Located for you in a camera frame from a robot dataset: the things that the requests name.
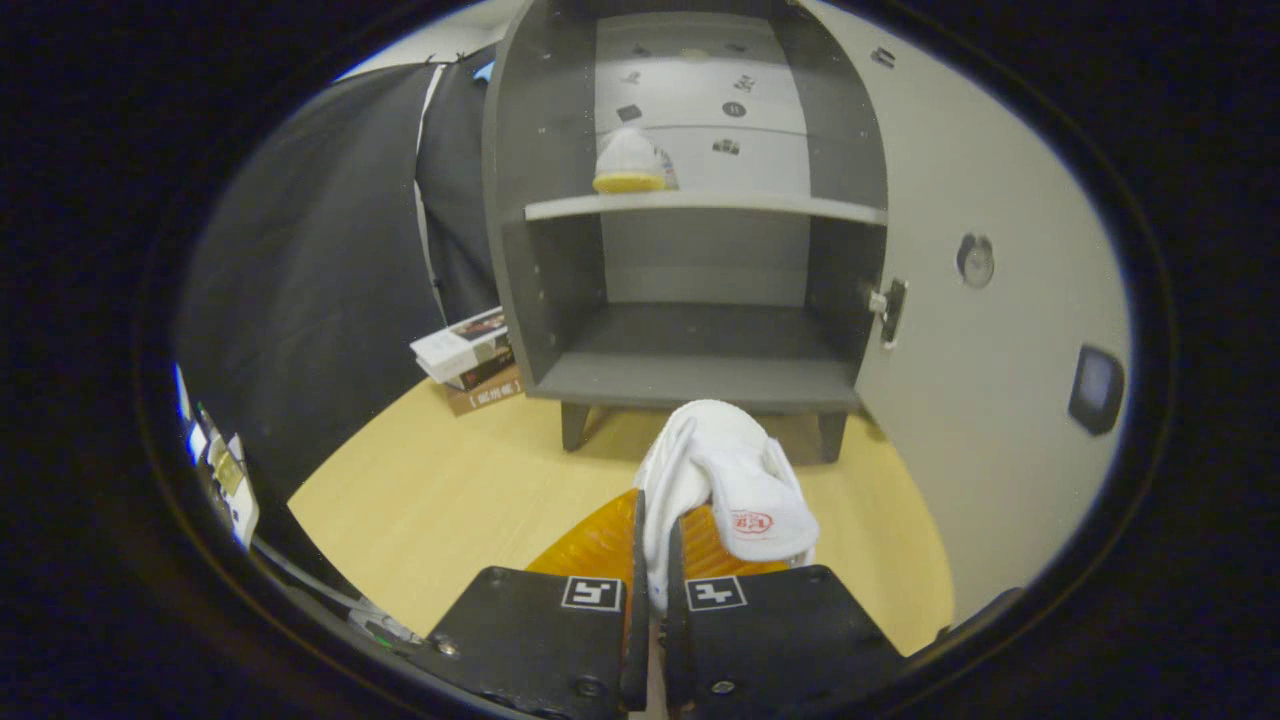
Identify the white shoe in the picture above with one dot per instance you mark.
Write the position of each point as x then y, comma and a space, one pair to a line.
730, 470
630, 165

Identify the light grey shoe cabinet door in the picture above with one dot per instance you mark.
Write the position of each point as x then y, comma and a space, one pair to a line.
1000, 420

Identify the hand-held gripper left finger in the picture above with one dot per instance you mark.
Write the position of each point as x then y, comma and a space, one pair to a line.
540, 640

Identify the brown book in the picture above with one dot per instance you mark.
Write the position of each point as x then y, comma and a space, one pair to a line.
485, 395

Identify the black backdrop cloth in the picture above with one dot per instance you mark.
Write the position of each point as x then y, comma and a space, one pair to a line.
330, 250

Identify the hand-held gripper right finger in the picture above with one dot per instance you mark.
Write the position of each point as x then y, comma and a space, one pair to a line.
780, 640

